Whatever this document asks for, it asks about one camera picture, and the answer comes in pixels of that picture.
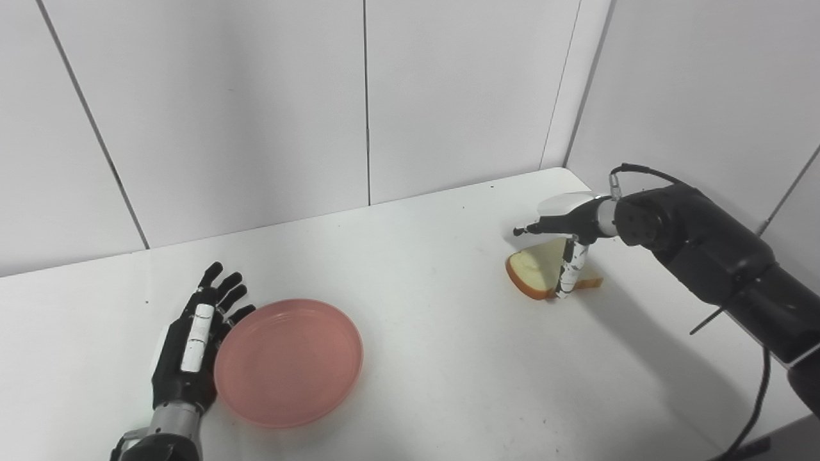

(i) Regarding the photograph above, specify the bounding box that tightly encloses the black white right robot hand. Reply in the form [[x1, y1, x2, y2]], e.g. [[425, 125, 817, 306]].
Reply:
[[512, 191, 619, 300]]

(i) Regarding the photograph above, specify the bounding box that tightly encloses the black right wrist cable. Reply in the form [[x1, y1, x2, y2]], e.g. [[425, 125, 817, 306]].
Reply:
[[609, 163, 771, 461]]

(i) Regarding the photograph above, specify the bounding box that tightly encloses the pink round plate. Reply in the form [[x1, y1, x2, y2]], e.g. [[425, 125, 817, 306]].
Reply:
[[213, 298, 365, 429]]

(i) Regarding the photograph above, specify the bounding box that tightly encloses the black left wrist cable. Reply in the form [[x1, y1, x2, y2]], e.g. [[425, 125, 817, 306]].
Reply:
[[110, 430, 145, 461]]

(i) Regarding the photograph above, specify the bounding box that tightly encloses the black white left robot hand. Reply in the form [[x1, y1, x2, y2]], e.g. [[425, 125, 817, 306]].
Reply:
[[151, 261, 257, 414]]

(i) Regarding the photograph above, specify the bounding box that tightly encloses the slice of white bread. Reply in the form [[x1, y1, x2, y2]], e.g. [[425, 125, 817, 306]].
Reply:
[[505, 238, 604, 301]]

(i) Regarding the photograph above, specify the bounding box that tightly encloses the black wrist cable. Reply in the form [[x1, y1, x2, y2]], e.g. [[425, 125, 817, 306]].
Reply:
[[609, 163, 771, 461], [110, 430, 145, 461]]

